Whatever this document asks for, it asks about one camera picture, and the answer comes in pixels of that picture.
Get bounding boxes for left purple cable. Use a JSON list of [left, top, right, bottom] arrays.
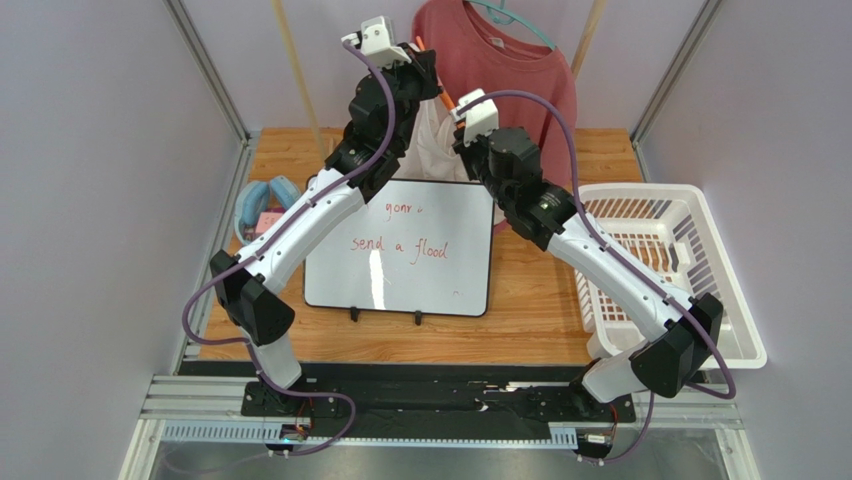
[[182, 39, 398, 461]]

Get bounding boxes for white plastic laundry basket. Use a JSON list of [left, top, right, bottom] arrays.
[[580, 183, 768, 370]]

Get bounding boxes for white Coca-Cola t-shirt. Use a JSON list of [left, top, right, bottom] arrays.
[[394, 98, 470, 183]]

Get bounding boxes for purple cable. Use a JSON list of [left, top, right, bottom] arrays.
[[182, 39, 398, 461], [459, 90, 737, 465]]

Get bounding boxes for red t-shirt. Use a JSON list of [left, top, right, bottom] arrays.
[[411, 1, 577, 187]]

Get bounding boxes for white dry-erase board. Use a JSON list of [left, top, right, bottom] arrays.
[[303, 179, 494, 317]]

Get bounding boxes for teal plastic hanger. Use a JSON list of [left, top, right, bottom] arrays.
[[467, 0, 557, 50]]

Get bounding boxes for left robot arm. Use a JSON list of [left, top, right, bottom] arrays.
[[210, 44, 442, 389]]

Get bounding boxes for pink box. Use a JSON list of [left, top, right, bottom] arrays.
[[242, 208, 285, 244]]

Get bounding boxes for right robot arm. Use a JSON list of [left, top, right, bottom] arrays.
[[453, 127, 724, 403]]

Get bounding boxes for light blue headphones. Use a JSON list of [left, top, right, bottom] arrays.
[[233, 175, 302, 245]]

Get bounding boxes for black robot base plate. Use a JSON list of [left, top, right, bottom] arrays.
[[178, 361, 645, 441]]

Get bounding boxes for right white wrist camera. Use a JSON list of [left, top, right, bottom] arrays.
[[450, 88, 499, 147]]

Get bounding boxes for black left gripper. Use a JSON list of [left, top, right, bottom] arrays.
[[369, 44, 445, 155]]

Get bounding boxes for aluminium rail frame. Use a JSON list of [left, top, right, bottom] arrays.
[[121, 363, 758, 479]]

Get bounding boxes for orange plastic hanger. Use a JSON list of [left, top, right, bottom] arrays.
[[414, 35, 465, 129]]

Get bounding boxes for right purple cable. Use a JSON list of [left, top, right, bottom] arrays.
[[459, 90, 737, 465]]

